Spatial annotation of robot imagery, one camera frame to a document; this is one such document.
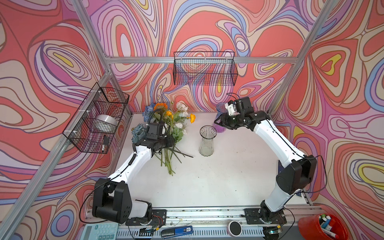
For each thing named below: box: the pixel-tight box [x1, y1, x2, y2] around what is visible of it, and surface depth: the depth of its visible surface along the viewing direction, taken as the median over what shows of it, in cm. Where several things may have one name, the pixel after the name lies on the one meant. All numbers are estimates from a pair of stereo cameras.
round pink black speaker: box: [227, 220, 243, 238], surface depth 68 cm
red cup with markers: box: [298, 213, 350, 240], surface depth 64 cm
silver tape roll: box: [93, 114, 118, 133], surface depth 73 cm
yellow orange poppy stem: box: [189, 113, 196, 124], surface depth 106 cm
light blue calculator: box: [79, 222, 119, 240], surface depth 69 cm
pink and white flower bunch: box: [153, 102, 196, 176], surface depth 101 cm
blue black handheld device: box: [160, 225, 194, 239], surface depth 68 cm
